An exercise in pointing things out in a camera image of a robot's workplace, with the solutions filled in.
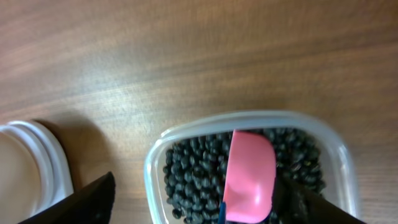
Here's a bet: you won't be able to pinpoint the pink scoop blue handle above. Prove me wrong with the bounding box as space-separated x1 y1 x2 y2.
218 130 276 224

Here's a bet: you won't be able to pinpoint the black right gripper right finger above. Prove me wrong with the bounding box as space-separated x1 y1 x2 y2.
272 175 364 224

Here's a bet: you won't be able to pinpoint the white bowl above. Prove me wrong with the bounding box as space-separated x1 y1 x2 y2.
1 121 74 223

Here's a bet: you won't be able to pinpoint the clear plastic container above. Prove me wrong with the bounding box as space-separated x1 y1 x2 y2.
144 110 362 224

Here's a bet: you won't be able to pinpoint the black beans in container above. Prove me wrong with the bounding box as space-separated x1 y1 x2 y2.
163 128 326 223

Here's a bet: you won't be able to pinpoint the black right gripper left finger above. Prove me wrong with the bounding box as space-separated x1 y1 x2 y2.
20 172 116 224

